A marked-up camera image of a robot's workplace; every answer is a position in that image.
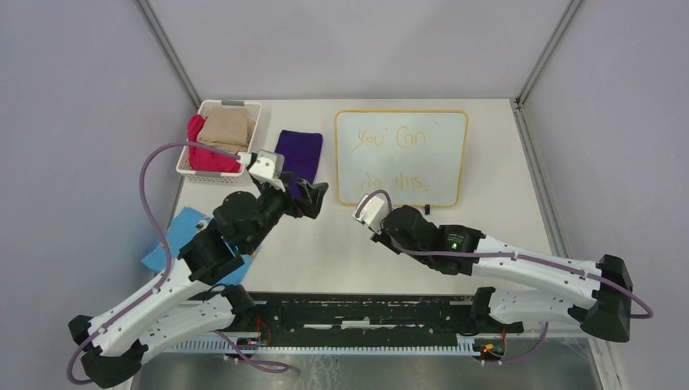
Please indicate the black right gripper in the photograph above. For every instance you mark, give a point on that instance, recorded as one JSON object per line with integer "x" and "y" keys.
{"x": 382, "y": 238}

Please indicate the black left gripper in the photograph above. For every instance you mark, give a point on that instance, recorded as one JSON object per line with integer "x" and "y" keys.
{"x": 300, "y": 206}

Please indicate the yellow framed whiteboard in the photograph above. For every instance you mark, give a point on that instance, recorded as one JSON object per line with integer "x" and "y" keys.
{"x": 416, "y": 156}

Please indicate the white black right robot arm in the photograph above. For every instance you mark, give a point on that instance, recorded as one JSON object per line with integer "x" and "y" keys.
{"x": 594, "y": 295}

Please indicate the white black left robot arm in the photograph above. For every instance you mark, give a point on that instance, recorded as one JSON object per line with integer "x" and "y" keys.
{"x": 114, "y": 345}

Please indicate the purple towel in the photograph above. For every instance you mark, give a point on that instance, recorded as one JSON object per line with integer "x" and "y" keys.
{"x": 302, "y": 152}

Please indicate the beige cloth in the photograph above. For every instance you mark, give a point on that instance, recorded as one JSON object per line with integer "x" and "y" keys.
{"x": 233, "y": 126}

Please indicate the pink cloth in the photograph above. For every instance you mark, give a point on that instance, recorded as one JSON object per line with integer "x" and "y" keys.
{"x": 204, "y": 160}

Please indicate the blue cartoon cloth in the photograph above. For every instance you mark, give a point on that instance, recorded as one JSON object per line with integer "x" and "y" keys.
{"x": 181, "y": 230}

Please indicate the white plastic basket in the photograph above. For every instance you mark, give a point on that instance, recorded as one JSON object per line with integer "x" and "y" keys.
{"x": 242, "y": 178}

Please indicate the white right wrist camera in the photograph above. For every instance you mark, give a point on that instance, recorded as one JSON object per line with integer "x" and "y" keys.
{"x": 372, "y": 210}

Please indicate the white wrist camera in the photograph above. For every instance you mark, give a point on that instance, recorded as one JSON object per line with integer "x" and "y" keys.
{"x": 372, "y": 210}
{"x": 264, "y": 167}

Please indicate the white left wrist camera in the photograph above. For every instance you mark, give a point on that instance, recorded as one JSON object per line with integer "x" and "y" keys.
{"x": 264, "y": 167}

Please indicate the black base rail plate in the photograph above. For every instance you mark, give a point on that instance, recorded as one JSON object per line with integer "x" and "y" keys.
{"x": 285, "y": 319}

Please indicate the white toothed cable duct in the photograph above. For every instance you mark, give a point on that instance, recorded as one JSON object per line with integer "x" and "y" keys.
{"x": 216, "y": 344}

